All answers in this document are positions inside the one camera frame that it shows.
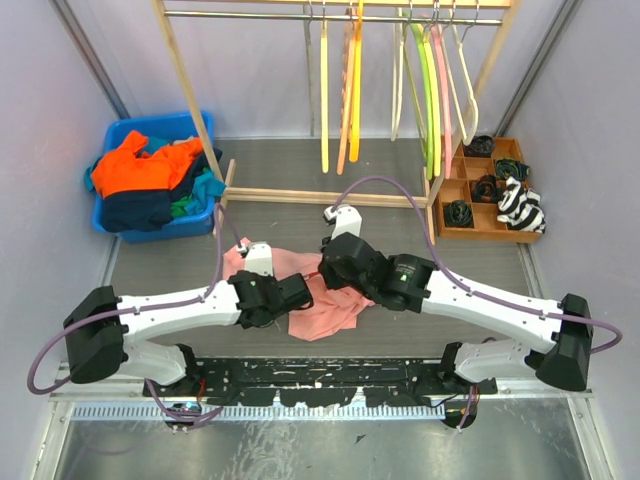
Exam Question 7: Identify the pink t shirt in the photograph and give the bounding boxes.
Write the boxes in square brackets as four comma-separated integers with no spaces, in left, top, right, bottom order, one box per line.
[221,243,379,342]

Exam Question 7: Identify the cream hanger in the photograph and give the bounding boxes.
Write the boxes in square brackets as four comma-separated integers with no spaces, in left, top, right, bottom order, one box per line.
[450,2,479,146]

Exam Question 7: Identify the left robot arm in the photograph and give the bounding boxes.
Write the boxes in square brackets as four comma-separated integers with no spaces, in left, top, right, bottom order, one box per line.
[64,270,313,396]

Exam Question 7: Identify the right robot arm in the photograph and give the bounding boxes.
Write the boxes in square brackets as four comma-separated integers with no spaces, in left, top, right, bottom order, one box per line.
[319,233,593,394]

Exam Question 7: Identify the yellow green hanger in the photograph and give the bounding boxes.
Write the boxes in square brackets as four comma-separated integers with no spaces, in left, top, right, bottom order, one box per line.
[423,26,442,180]

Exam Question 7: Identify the light orange hanger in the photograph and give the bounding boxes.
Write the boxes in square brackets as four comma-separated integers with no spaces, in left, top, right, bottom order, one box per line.
[336,23,354,175]

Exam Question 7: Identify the pale yellow hanger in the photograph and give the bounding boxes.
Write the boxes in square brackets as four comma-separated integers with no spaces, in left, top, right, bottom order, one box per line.
[320,19,330,174]

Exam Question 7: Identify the white hanger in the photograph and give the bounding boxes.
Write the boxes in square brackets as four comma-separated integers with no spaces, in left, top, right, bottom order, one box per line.
[390,22,405,141]

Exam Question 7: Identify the rolled dark sock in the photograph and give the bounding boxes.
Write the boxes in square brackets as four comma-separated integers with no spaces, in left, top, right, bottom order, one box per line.
[443,200,474,228]
[463,135,496,158]
[494,158,530,181]
[470,174,502,204]

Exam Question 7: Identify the wooden compartment tray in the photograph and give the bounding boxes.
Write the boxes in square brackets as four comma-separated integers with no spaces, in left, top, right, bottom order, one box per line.
[433,137,540,244]

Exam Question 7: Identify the teal garment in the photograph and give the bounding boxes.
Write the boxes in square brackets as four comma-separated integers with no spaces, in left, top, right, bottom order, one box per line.
[103,166,226,218]

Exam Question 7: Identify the navy garment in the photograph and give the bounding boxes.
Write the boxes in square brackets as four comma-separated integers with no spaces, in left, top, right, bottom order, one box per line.
[100,153,210,233]

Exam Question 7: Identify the black white striped cloth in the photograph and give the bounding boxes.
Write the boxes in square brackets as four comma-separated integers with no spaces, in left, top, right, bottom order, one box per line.
[497,177,546,233]

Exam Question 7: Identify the blue plastic bin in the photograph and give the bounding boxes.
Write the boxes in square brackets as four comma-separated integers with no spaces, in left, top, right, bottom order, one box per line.
[84,112,226,243]

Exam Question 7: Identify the orange garment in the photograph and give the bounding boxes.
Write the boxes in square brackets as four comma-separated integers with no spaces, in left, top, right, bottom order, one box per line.
[90,130,203,199]

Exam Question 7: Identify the wooden clothes rack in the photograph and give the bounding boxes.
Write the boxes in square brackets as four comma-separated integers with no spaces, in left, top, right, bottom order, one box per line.
[151,0,524,238]

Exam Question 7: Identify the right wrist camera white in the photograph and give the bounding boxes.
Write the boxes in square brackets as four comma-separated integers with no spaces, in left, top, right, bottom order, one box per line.
[323,203,362,240]

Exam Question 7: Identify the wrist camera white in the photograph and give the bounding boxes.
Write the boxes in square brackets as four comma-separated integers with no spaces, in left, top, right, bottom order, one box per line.
[323,203,362,240]
[236,241,274,276]

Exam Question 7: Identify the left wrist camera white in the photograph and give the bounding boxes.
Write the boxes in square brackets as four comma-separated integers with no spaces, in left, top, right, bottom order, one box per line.
[236,241,274,276]

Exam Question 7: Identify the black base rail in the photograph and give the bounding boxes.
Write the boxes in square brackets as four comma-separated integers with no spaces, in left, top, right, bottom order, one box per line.
[154,357,469,408]

